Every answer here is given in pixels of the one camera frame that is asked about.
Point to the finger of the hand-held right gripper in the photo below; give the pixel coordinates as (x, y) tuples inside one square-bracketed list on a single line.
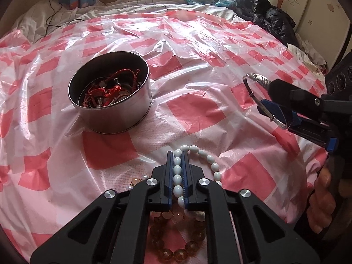
[(291, 95), (280, 112)]

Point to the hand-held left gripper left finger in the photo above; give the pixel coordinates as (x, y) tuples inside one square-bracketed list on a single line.
[(169, 170)]

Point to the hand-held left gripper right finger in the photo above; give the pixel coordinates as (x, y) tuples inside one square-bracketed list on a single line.
[(186, 170)]

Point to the engraved silver bangle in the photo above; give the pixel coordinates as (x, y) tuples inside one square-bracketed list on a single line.
[(249, 84)]

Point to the round metal tin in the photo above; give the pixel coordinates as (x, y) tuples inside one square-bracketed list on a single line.
[(121, 115)]

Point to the person's right hand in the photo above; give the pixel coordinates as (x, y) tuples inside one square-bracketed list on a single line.
[(321, 203)]

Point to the white papers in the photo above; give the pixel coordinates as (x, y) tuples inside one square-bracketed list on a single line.
[(308, 52)]

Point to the black puffer jacket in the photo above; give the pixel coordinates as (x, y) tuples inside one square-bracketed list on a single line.
[(271, 19)]

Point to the pink checkered plastic sheet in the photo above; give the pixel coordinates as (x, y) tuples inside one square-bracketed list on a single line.
[(206, 68)]

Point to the tree-print wardrobe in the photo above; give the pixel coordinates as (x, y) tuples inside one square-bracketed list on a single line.
[(302, 2)]

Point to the blue plastic bag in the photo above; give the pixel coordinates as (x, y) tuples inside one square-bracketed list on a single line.
[(225, 2)]

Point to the white bed quilt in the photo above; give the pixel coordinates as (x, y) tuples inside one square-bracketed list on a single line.
[(137, 5)]

